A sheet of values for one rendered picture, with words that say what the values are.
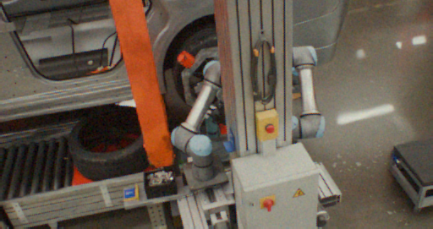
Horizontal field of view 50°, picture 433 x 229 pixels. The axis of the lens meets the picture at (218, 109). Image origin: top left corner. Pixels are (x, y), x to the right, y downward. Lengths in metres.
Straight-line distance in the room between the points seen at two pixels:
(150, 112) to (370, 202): 1.75
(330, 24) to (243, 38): 1.76
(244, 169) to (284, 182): 0.19
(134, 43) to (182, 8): 0.61
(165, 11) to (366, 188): 1.97
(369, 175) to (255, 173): 1.89
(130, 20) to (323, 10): 1.45
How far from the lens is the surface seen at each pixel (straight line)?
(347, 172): 3.80
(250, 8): 1.73
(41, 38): 4.19
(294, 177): 2.03
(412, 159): 3.51
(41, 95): 3.47
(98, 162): 3.39
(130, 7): 2.52
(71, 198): 3.46
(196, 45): 3.17
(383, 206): 3.62
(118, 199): 3.48
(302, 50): 2.72
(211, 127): 3.31
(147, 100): 2.82
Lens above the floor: 2.69
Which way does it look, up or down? 37 degrees down
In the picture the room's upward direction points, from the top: 7 degrees counter-clockwise
